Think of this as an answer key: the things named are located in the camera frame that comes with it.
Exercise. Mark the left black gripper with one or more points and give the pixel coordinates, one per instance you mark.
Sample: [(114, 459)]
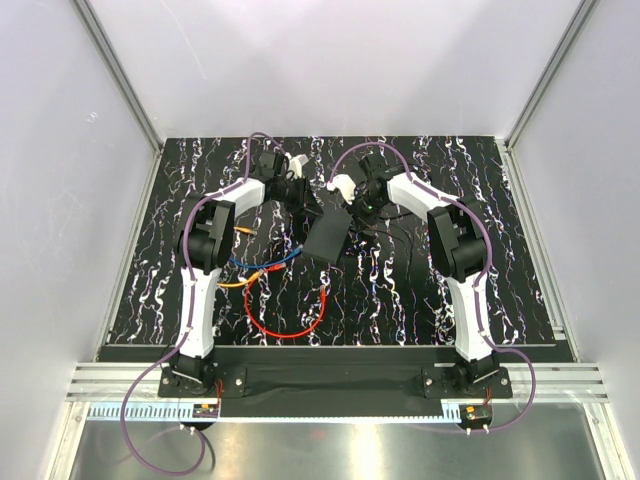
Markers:
[(306, 197)]

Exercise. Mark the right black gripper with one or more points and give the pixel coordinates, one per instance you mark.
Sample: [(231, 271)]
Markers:
[(370, 220)]

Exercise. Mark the black power adapter with cord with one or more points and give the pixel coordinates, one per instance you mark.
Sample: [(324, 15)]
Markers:
[(400, 230)]

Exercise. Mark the black network switch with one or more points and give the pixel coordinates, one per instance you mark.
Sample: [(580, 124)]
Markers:
[(327, 236)]

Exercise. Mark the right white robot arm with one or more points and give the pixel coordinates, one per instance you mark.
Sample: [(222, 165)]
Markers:
[(459, 252)]

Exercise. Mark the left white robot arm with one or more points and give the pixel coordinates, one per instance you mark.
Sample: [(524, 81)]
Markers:
[(203, 244)]

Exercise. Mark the left small connector board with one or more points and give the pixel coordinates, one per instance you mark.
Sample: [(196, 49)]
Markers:
[(206, 410)]

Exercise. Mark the small connector board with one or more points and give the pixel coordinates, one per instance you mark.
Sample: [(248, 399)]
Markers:
[(477, 413), (206, 410)]

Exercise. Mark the right small connector board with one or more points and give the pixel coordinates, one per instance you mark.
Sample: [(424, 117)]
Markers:
[(477, 413)]

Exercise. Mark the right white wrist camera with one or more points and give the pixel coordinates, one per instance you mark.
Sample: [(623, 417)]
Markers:
[(343, 184)]

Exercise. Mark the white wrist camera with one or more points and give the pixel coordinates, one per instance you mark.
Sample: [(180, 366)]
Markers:
[(295, 164), (343, 184)]

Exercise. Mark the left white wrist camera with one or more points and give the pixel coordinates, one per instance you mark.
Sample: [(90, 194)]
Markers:
[(295, 164)]

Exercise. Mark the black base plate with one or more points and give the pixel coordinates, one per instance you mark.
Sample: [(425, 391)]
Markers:
[(421, 356)]

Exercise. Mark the left aluminium frame post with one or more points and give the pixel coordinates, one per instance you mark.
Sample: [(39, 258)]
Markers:
[(109, 57)]

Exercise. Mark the aluminium frame post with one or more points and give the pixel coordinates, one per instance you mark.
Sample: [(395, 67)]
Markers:
[(109, 57), (568, 39)]

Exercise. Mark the right aluminium frame post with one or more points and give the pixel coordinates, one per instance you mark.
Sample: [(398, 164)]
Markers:
[(568, 39)]

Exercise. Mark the aluminium front rail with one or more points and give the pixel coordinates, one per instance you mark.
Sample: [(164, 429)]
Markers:
[(547, 381)]

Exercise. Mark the white slotted cable duct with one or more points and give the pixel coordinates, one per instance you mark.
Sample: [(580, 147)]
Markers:
[(173, 411)]

